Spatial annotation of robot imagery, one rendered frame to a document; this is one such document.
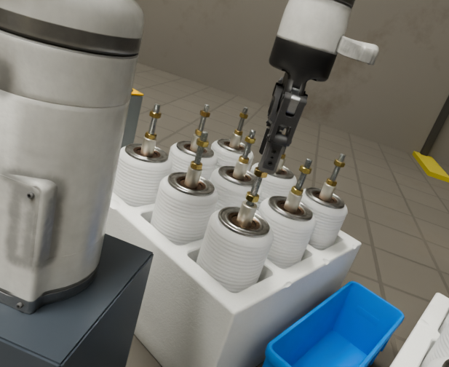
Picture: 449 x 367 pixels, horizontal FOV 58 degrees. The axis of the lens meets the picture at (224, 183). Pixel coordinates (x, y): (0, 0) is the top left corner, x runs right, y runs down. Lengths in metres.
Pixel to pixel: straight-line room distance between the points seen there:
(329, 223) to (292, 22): 0.38
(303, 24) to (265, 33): 2.34
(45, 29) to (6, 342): 0.18
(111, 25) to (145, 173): 0.46
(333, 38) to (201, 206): 0.30
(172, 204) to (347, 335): 0.45
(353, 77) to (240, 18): 0.83
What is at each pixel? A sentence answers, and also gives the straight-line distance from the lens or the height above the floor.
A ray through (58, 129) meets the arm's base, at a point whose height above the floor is 0.43.
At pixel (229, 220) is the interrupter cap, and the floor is 0.25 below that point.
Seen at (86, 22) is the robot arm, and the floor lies 0.49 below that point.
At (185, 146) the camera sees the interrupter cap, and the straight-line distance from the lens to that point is 0.79.
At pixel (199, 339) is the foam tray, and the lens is 0.59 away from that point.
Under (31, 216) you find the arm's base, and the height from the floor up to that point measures 0.37.
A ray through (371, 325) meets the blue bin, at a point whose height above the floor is 0.06.
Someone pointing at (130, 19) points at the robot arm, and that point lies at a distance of 0.25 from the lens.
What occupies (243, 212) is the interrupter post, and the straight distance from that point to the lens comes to 0.56.
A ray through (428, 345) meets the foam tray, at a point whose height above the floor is 0.18.
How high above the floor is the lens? 0.51
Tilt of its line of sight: 23 degrees down
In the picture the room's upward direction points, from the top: 17 degrees clockwise
